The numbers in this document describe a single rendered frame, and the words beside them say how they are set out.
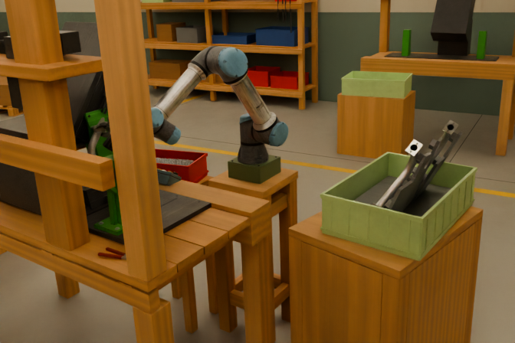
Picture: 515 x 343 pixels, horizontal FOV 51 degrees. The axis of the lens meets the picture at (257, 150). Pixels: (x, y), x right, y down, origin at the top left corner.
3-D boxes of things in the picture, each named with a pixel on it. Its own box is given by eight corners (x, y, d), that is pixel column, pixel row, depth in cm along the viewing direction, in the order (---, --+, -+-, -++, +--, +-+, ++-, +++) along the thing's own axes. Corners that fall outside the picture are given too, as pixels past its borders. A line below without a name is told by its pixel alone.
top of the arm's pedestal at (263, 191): (245, 168, 289) (245, 161, 288) (298, 178, 272) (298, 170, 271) (208, 187, 264) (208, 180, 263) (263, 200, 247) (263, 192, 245)
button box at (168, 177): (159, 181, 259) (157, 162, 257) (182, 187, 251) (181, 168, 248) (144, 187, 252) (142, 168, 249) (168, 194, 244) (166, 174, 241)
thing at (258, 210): (52, 172, 311) (48, 148, 306) (271, 233, 228) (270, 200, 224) (30, 180, 300) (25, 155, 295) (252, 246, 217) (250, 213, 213)
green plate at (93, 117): (109, 156, 239) (95, 110, 236) (121, 154, 234) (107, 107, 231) (88, 164, 230) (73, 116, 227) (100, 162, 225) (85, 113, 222)
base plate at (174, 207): (48, 164, 285) (48, 160, 284) (211, 207, 224) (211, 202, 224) (-30, 191, 252) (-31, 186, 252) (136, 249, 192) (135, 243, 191)
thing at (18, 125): (38, 186, 249) (25, 114, 238) (80, 200, 232) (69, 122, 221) (1, 200, 234) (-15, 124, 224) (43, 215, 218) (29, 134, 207)
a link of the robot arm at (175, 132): (170, 125, 222) (151, 112, 214) (185, 131, 213) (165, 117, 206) (161, 142, 220) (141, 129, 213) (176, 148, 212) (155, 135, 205)
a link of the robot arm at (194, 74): (201, 38, 236) (126, 120, 220) (217, 40, 228) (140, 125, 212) (215, 58, 243) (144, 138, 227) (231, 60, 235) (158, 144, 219)
